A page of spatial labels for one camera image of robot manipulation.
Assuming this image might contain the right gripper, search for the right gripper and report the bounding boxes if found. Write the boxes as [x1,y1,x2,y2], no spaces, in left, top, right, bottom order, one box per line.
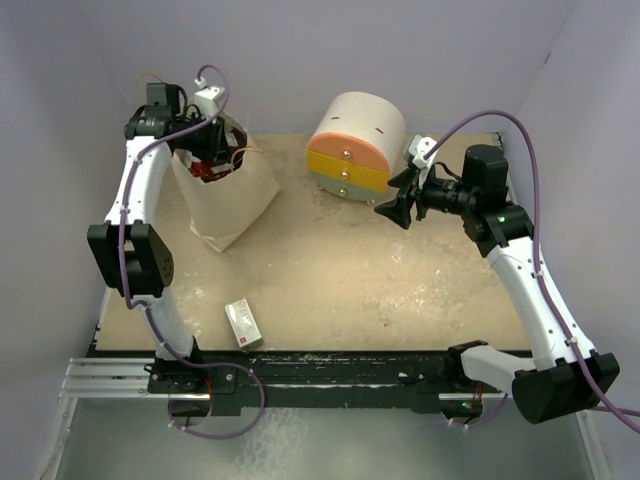
[375,163,478,229]

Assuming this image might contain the red chips bag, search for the red chips bag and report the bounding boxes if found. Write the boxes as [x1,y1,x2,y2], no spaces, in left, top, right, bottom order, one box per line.
[188,125,247,183]

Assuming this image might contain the white paper bag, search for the white paper bag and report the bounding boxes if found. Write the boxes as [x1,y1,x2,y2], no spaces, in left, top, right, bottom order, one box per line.
[136,72,282,254]

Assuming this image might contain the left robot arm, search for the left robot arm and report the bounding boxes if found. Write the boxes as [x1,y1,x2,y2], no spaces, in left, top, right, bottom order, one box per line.
[87,77,230,393]

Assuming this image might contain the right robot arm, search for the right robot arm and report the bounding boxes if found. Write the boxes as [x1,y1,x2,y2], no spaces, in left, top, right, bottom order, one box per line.
[374,135,620,424]

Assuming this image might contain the pastel mini drawer cabinet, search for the pastel mini drawer cabinet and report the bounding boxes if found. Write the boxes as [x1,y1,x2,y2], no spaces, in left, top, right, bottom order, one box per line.
[306,91,406,205]

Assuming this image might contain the small white box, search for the small white box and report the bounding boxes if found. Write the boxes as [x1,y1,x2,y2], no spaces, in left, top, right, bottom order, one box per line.
[225,298,263,351]

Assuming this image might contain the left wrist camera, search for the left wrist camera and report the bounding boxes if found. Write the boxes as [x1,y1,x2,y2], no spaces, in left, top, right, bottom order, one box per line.
[193,77,226,118]

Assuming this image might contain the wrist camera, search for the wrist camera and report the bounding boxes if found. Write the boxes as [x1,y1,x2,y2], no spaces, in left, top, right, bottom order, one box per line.
[403,135,438,188]
[193,77,226,118]

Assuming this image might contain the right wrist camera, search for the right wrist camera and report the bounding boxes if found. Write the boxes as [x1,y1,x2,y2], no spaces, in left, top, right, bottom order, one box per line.
[403,135,438,188]

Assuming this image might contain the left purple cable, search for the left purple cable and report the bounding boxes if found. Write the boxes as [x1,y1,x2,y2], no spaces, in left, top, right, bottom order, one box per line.
[117,64,267,441]

